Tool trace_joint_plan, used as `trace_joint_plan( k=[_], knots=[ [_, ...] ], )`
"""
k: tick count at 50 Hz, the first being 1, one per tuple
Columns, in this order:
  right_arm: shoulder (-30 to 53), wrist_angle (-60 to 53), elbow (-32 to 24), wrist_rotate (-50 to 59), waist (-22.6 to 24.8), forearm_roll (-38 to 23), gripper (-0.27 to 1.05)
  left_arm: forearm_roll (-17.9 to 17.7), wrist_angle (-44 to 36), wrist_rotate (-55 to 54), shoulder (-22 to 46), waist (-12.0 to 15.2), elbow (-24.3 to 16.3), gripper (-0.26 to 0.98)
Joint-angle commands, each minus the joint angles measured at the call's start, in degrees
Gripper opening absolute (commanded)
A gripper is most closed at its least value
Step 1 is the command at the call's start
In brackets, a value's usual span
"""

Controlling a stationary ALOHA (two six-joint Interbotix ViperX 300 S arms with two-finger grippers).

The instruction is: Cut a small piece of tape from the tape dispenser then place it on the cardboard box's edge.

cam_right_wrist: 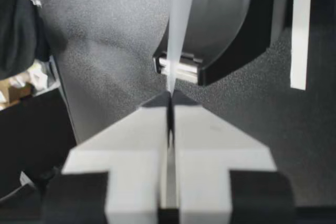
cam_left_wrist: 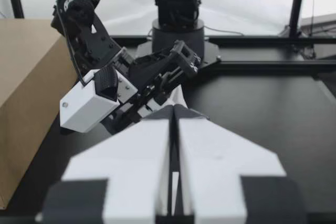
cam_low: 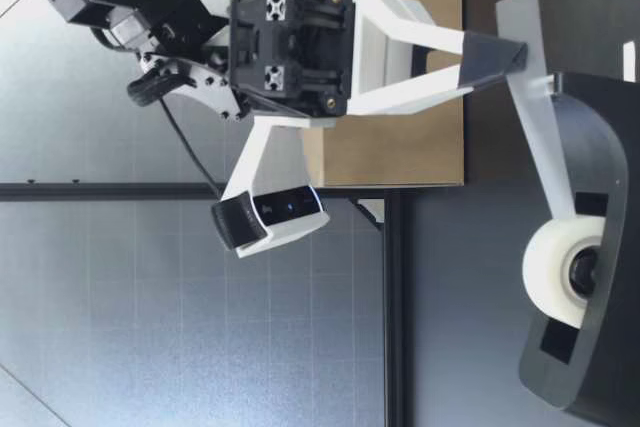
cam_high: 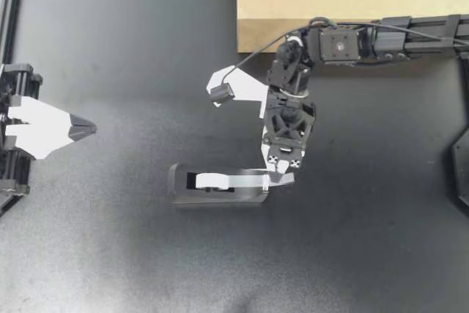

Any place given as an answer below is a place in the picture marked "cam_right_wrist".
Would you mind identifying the black tape dispenser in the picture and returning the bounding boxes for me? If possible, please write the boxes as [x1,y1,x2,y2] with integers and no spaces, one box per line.
[152,0,292,87]

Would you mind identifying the clear tape strip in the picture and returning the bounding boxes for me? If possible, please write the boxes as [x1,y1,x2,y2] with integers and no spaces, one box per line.
[166,0,198,95]

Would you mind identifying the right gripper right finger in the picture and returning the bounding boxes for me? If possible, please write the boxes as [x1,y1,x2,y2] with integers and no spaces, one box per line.
[170,90,298,224]

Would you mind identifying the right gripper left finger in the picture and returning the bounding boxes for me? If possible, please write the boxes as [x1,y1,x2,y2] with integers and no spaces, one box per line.
[43,91,171,224]

